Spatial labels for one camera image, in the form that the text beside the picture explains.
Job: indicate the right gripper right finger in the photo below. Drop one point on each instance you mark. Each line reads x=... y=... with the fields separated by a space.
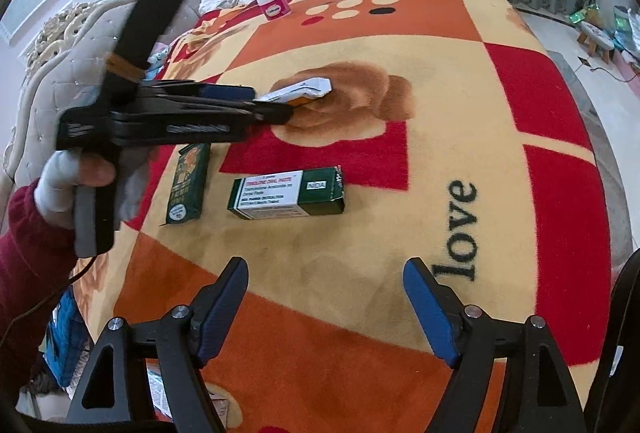
x=538 y=393

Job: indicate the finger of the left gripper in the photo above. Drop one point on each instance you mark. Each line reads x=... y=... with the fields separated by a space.
x=172 y=117
x=214 y=91

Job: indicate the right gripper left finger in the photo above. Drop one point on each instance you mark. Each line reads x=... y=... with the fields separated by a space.
x=114 y=395

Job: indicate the white orange small box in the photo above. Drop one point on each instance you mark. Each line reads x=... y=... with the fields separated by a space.
x=300 y=93

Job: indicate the dark red sleeve forearm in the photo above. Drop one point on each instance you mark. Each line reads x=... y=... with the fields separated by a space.
x=36 y=259

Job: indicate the white gloved left hand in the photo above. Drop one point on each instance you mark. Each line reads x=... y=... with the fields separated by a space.
x=67 y=170

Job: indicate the dark green flat box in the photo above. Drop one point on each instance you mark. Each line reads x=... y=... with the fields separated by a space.
x=185 y=201

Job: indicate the beige tufted headboard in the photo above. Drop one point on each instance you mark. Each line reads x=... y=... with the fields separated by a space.
x=53 y=85

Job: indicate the green white paste box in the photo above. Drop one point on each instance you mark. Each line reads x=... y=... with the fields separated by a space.
x=314 y=192

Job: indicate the red orange checkered blanket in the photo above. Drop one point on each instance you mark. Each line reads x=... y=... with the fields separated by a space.
x=459 y=143

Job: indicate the grey patterned rug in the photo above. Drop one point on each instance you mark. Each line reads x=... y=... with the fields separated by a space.
x=622 y=244

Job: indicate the small wooden stool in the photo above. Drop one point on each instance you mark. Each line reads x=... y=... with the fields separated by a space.
x=596 y=40

